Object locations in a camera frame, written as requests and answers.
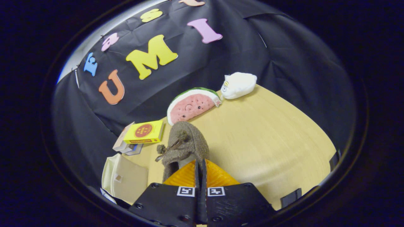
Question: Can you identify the blue book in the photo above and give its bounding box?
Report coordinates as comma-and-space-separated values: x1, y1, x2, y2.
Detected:
126, 143, 144, 156

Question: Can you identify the watermelon slice plush toy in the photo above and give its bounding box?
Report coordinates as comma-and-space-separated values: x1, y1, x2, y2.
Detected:
167, 87, 222, 126

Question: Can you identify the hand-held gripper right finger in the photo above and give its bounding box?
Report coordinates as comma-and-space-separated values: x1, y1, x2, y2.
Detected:
201, 159, 276, 227

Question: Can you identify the brown fuzzy shoe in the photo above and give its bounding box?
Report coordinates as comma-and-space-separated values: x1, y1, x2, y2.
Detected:
155, 121, 210, 183

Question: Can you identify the black table clamp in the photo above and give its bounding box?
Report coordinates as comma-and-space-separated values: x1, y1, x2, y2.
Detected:
280, 188, 302, 208
329, 151, 342, 172

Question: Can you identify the white plush toy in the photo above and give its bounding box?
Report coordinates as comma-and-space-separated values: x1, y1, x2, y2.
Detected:
221, 72, 258, 100

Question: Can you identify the yellow book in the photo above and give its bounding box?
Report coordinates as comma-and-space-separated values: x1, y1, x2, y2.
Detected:
123, 120, 165, 144

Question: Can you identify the beige book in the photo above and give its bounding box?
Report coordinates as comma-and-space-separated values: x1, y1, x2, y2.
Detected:
112, 122, 135, 152

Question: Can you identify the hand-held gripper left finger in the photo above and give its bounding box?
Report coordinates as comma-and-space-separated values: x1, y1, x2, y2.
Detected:
128, 159, 202, 227

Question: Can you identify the cream fabric storage box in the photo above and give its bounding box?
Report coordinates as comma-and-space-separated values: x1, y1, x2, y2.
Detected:
101, 153, 149, 205

